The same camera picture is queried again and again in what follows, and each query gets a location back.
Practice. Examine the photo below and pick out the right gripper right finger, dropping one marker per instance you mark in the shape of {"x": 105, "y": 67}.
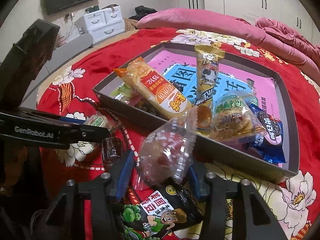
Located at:
{"x": 197, "y": 183}

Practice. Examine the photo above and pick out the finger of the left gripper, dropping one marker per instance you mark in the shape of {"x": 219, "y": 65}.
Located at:
{"x": 72, "y": 120}
{"x": 73, "y": 133}

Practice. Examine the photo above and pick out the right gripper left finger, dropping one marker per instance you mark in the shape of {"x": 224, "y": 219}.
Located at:
{"x": 120, "y": 176}

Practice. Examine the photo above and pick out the small green label snack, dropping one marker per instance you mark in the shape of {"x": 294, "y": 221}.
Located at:
{"x": 97, "y": 121}

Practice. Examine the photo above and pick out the small dark candy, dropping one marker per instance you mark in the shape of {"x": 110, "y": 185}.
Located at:
{"x": 112, "y": 149}

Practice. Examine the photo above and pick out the black green pea packet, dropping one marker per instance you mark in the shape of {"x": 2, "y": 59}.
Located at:
{"x": 159, "y": 212}

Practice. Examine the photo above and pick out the clear red candy packet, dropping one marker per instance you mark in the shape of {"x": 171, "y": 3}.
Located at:
{"x": 167, "y": 152}

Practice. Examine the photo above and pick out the clear meat floss packet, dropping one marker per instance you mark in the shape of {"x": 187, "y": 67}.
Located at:
{"x": 233, "y": 121}

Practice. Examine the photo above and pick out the blue oreo cookie packet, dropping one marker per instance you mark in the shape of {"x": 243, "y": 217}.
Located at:
{"x": 269, "y": 145}

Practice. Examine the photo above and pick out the orange cracker packet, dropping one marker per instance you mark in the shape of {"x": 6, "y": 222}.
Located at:
{"x": 152, "y": 85}

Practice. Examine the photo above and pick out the yellow cartoon snack packet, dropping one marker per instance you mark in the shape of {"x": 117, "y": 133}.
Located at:
{"x": 207, "y": 59}

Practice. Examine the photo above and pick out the green milk snack packet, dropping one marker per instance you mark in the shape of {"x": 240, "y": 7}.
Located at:
{"x": 123, "y": 93}

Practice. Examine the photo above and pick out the tan bed sheet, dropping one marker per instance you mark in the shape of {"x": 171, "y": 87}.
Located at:
{"x": 63, "y": 57}

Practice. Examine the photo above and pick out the red floral blanket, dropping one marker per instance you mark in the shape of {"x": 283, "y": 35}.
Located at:
{"x": 295, "y": 202}

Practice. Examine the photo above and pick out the dark shallow box tray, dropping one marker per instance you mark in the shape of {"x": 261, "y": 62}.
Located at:
{"x": 235, "y": 155}

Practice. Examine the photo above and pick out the white drawer cabinet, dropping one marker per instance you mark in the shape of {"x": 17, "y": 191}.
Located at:
{"x": 102, "y": 24}

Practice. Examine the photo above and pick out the pink and blue book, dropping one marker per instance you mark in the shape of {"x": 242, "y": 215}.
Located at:
{"x": 181, "y": 70}

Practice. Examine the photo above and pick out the black clothes pile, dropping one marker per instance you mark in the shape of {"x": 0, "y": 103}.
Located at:
{"x": 141, "y": 12}

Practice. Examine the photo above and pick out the pink quilt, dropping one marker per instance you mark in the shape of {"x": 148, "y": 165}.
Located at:
{"x": 274, "y": 36}

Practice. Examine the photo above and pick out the white wardrobe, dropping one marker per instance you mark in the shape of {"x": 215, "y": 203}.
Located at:
{"x": 291, "y": 12}

